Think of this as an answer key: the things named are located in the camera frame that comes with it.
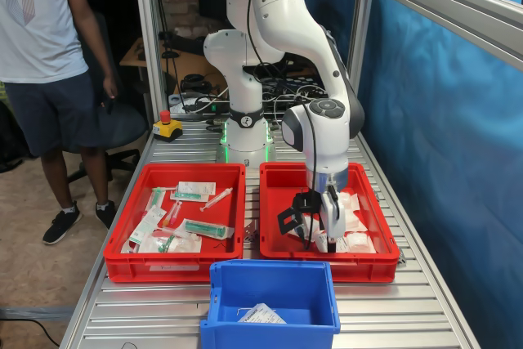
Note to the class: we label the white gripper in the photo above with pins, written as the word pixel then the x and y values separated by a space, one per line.
pixel 333 218

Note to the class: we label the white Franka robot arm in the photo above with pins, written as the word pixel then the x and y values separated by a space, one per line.
pixel 286 18

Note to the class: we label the person left forearm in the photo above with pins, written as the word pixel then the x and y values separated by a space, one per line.
pixel 98 46

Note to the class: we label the person left hand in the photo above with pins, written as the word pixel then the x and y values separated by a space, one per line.
pixel 110 87

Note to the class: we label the blue plastic bin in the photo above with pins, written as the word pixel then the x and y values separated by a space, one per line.
pixel 286 287

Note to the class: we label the red plastic crate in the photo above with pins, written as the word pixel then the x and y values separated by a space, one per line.
pixel 122 271
pixel 282 177

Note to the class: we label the clear plastic syringe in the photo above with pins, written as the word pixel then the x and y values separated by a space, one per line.
pixel 216 200

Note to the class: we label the large green syringe packet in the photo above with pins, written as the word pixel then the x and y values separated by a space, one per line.
pixel 206 229

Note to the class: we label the white labelled flat packet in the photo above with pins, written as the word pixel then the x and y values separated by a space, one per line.
pixel 200 187

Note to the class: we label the coiled tubing packet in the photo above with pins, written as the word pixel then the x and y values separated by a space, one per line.
pixel 184 244

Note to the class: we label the blue fabric backdrop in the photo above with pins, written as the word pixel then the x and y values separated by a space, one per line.
pixel 429 120

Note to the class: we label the pink syringe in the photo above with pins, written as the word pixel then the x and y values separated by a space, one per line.
pixel 175 212

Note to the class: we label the flat white green-print packet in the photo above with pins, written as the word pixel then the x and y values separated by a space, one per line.
pixel 145 228

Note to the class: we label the yellow emergency stop button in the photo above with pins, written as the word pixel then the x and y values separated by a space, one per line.
pixel 165 130

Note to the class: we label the white round spool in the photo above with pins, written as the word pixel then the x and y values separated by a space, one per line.
pixel 180 104

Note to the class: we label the wooden desk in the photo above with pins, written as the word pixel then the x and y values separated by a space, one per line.
pixel 192 65

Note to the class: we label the dark office chair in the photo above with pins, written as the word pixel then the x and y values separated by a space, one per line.
pixel 126 124

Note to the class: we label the person in white shirt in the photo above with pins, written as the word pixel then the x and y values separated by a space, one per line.
pixel 37 18

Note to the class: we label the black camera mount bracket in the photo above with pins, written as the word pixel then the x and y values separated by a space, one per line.
pixel 306 201

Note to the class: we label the metal corner bracket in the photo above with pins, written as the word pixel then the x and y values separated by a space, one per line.
pixel 402 259
pixel 251 234

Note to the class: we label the aluminium profile frame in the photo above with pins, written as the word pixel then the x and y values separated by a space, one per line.
pixel 141 38

